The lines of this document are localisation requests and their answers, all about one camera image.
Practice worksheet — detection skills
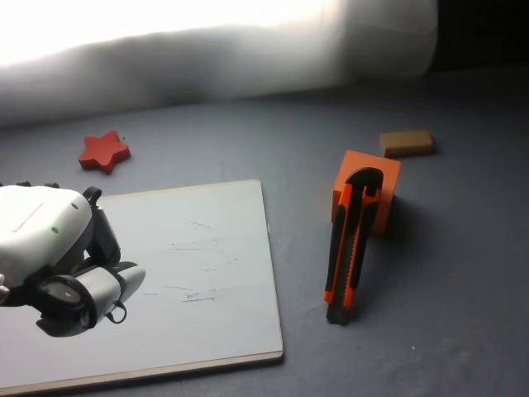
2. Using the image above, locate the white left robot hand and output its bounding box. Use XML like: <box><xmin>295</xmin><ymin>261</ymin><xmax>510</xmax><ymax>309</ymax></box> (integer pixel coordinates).
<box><xmin>0</xmin><ymin>180</ymin><xmax>147</xmax><ymax>339</ymax></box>

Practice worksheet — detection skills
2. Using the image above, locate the orange black utility knife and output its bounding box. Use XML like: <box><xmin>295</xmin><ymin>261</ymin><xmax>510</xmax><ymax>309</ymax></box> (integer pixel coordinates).
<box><xmin>323</xmin><ymin>166</ymin><xmax>384</xmax><ymax>327</ymax></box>

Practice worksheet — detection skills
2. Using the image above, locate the red star block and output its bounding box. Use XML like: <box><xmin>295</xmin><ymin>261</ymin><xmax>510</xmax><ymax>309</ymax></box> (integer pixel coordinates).
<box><xmin>78</xmin><ymin>130</ymin><xmax>132</xmax><ymax>175</ymax></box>

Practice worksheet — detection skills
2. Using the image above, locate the white paper pad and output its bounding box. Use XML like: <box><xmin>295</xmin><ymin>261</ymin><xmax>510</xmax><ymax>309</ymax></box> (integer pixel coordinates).
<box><xmin>0</xmin><ymin>179</ymin><xmax>285</xmax><ymax>397</ymax></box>

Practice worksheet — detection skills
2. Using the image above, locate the white backdrop sheet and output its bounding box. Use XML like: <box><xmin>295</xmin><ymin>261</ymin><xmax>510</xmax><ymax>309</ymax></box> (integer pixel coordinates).
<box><xmin>0</xmin><ymin>0</ymin><xmax>440</xmax><ymax>127</ymax></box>

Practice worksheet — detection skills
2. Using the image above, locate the orange cube block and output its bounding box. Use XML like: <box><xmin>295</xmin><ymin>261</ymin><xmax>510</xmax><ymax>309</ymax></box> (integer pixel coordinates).
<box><xmin>331</xmin><ymin>149</ymin><xmax>402</xmax><ymax>237</ymax></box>

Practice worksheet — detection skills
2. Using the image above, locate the brown flat wooden block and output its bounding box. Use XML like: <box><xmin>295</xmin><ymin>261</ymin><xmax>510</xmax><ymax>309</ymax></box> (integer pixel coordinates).
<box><xmin>379</xmin><ymin>128</ymin><xmax>436</xmax><ymax>159</ymax></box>

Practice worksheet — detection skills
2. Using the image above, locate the grey table cloth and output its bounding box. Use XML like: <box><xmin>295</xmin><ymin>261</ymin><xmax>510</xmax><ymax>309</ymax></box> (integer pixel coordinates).
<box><xmin>0</xmin><ymin>69</ymin><xmax>529</xmax><ymax>397</ymax></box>

